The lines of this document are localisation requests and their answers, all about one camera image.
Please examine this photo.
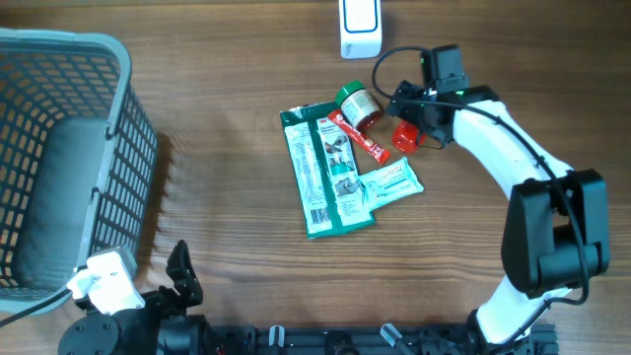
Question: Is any green lid jar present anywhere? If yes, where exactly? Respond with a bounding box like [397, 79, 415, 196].
[335, 81, 381, 131]

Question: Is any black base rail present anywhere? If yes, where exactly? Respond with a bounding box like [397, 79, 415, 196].
[196, 322, 559, 355]

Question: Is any red candy bar wrapper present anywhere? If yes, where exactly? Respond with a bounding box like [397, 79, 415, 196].
[327, 109, 390, 165]

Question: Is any green sponge package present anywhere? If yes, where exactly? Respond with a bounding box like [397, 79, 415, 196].
[280, 103, 375, 240]

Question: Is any teal wet wipes pack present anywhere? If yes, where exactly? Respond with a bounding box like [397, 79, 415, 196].
[359, 157, 424, 211]

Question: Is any left camera cable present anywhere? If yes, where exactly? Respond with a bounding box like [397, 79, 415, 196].
[0, 288, 75, 329]

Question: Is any white barcode scanner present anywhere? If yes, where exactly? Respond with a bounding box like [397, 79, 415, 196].
[338, 0, 383, 59]

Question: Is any red sauce squeeze bottle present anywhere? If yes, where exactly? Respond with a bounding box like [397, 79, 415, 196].
[392, 120, 427, 154]

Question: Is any right camera cable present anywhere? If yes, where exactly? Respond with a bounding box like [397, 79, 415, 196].
[370, 45, 593, 355]

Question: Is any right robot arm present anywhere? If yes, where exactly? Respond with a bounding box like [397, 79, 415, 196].
[386, 44, 610, 354]

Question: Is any camera cable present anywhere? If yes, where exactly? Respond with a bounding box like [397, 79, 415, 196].
[0, 288, 75, 329]
[370, 45, 593, 355]

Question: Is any grey plastic shopping basket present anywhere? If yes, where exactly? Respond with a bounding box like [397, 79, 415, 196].
[1, 29, 158, 314]

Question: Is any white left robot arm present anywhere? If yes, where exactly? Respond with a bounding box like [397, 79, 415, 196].
[58, 240, 221, 355]

